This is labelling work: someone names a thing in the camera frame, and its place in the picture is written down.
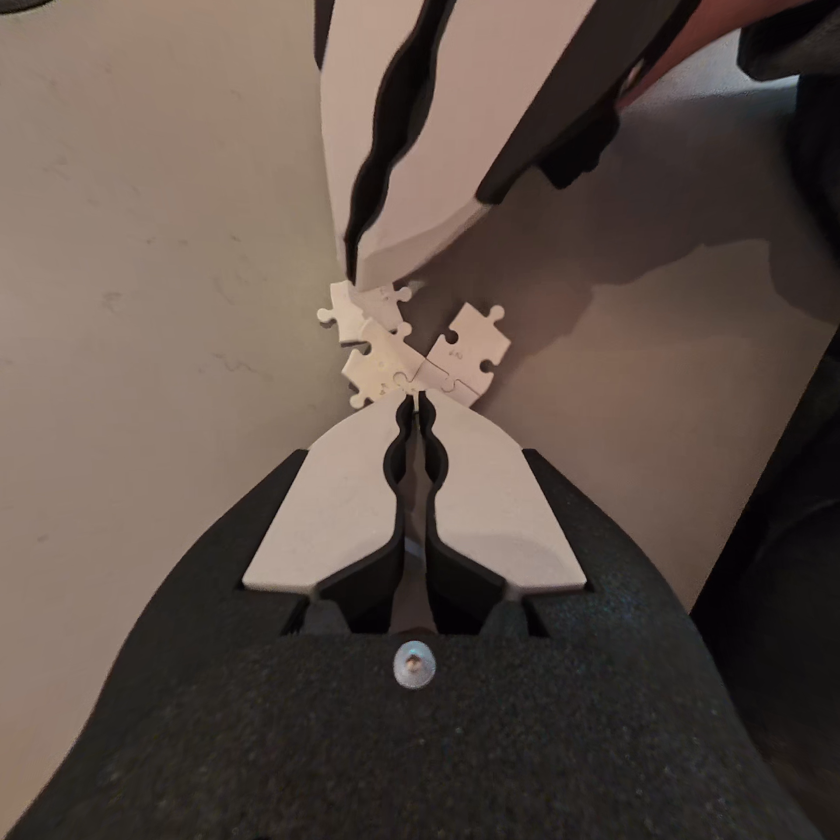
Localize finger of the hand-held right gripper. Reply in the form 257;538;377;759
354;0;599;291
315;0;439;284

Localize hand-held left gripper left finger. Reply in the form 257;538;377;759
241;392;416;634

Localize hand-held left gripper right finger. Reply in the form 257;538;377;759
419;391;588;634

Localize joined white puzzle pieces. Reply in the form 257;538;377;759
341;302;511;413

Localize single white puzzle piece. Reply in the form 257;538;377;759
317;281;414;347

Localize person's right hand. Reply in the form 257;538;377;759
616;0;808;110

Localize person's dark clothing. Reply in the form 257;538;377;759
689;79;840;840

